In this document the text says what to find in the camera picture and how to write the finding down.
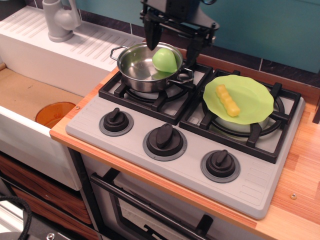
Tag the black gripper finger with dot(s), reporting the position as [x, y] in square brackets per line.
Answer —
[194, 49]
[153, 32]

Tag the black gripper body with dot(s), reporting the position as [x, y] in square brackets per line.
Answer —
[184, 17]

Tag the green toy pear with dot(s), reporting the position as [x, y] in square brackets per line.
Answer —
[164, 60]

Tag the yellow toy fry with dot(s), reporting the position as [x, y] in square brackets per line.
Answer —
[229, 104]

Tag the stainless steel pot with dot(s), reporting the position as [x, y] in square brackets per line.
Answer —
[138, 72]

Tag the lime green plate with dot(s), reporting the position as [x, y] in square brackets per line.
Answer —
[253, 99]

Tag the black left stove knob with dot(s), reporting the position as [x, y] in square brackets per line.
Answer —
[116, 123]

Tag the black stove knob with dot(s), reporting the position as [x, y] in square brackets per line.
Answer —
[165, 143]
[116, 123]
[220, 166]

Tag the black middle stove knob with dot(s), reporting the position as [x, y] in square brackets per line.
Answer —
[165, 143]

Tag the black right stove knob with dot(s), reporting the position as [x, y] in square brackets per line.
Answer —
[220, 166]

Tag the grey toy stove top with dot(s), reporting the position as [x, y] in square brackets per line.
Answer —
[250, 193]

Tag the black left burner grate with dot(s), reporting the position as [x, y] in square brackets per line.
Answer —
[168, 105]

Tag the black burner grate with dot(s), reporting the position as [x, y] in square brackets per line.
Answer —
[168, 105]
[263, 140]

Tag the grey toy faucet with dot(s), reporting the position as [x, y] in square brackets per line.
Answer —
[60, 21]

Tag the black right burner grate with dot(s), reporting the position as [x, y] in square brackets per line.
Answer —
[263, 140]

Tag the white toy sink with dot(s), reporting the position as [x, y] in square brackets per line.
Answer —
[36, 72]

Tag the orange sink drain plug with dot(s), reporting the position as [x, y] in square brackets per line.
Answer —
[51, 114]

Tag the wooden drawer fronts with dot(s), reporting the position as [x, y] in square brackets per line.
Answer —
[59, 204]

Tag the oven door with handle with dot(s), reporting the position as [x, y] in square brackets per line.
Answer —
[139, 211]

